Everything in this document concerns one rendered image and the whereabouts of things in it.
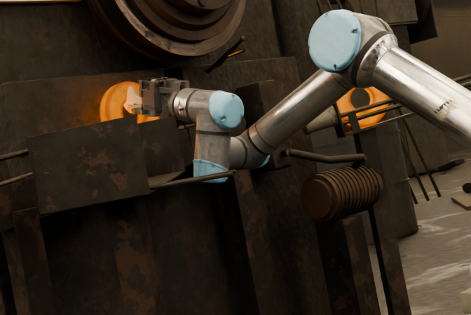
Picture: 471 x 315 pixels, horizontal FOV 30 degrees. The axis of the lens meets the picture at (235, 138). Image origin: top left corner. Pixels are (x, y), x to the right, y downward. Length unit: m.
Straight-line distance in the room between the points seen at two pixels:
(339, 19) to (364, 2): 8.48
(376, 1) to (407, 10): 0.51
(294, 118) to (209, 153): 0.20
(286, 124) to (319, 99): 0.10
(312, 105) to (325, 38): 0.24
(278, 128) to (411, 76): 0.40
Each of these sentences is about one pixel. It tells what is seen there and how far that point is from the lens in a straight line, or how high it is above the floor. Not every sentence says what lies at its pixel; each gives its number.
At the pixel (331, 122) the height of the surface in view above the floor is 0.66.
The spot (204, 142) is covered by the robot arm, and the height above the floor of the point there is 0.66.
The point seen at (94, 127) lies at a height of 0.71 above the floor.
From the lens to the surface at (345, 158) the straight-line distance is 2.32.
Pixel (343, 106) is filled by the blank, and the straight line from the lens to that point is 2.38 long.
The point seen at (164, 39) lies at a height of 0.93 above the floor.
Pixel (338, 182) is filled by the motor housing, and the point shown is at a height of 0.50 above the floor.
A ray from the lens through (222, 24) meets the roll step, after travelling 2.26.
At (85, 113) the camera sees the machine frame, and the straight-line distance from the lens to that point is 2.08.
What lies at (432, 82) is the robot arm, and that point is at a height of 0.68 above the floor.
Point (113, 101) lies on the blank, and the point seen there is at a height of 0.79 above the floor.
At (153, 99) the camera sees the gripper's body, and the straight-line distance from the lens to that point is 1.96.
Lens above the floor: 0.62
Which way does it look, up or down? 1 degrees up
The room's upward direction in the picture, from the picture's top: 11 degrees counter-clockwise
